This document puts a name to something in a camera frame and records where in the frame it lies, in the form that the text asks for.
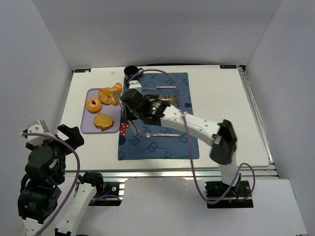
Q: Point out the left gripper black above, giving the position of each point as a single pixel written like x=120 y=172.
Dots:
x=73 y=137

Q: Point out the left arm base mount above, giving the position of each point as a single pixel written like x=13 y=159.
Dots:
x=107 y=192

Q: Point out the right corner label sticker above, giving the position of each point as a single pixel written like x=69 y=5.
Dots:
x=228 y=66

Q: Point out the dark blue mug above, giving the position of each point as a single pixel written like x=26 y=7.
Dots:
x=131 y=70

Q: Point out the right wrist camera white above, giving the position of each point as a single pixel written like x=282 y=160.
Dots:
x=135 y=84

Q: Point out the blue letter-print placemat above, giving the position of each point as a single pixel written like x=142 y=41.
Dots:
x=133 y=147

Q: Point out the round glazed donut bread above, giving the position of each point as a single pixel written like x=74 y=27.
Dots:
x=93 y=105

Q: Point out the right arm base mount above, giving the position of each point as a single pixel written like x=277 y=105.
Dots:
x=233 y=198

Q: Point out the twisted bagel bread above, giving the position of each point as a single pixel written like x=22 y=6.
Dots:
x=106 y=97

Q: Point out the pink-handled fork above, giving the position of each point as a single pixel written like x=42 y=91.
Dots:
x=148 y=135

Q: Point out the pink-handled table knife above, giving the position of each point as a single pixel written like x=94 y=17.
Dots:
x=159 y=87

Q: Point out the brown bread slice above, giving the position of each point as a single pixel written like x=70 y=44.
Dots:
x=103 y=121

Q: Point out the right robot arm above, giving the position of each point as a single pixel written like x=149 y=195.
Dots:
x=221 y=137

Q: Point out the lavender plastic tray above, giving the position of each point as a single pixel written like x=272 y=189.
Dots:
x=87 y=121

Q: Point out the left corner label sticker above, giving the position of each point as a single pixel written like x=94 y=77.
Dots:
x=82 y=70

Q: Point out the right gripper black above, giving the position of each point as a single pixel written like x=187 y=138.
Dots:
x=126 y=108

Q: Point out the metal tongs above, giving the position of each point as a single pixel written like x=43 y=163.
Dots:
x=132 y=123

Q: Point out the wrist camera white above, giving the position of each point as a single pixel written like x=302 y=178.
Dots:
x=38 y=126
x=135 y=84

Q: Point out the corner label sticker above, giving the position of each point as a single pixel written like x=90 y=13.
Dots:
x=228 y=66
x=82 y=70

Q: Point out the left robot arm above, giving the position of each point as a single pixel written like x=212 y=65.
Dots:
x=38 y=203

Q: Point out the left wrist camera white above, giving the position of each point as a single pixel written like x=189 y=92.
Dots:
x=38 y=126

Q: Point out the black floral square plate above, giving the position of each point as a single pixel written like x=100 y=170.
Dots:
x=169 y=98

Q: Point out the striped croissant bread roll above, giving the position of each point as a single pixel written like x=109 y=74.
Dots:
x=117 y=87

